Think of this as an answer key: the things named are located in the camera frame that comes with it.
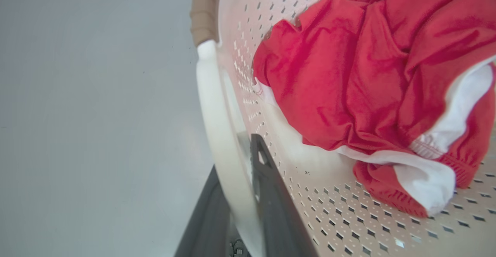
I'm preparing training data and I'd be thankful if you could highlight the white perforated plastic laundry basket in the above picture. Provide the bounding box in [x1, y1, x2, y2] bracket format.
[196, 0, 496, 257]

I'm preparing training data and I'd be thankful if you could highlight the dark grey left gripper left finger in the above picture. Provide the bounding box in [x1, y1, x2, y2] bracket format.
[174, 166, 232, 257]

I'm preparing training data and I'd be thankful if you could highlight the tan ribbed basket handle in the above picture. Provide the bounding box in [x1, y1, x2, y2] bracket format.
[189, 0, 224, 47]

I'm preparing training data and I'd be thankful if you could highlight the red and white garment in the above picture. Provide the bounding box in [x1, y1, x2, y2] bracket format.
[252, 0, 496, 218]

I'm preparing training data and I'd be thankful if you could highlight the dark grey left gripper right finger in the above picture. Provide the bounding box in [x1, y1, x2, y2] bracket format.
[250, 134, 319, 257]

